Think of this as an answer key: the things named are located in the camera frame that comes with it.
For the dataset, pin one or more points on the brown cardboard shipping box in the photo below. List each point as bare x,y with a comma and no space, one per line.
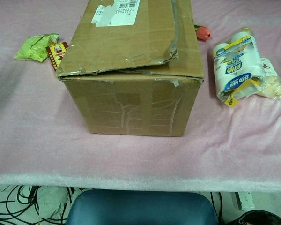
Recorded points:
131,58

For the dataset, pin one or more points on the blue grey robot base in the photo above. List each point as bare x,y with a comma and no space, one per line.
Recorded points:
142,208

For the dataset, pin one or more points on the pink fleece tablecloth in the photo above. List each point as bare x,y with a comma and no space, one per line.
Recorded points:
154,159

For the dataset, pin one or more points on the artificial pink tulip flower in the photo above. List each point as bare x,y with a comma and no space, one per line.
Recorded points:
203,34

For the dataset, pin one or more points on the red snack packet with portrait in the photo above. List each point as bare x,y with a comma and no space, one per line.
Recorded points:
56,52

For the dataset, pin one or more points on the white toilet paper roll pack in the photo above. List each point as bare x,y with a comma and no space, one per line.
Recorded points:
236,63

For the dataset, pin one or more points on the white crumpled floor bag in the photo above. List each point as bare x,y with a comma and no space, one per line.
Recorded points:
51,199

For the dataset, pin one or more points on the crumpled green plastic bag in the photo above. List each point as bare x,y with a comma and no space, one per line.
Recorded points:
34,48

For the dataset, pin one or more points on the clear beige snack bag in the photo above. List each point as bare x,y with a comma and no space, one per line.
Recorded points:
275,86

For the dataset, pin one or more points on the black trash bin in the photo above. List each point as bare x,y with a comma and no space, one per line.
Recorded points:
271,220

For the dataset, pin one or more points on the white table leg bracket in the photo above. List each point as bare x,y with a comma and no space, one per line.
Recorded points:
246,201

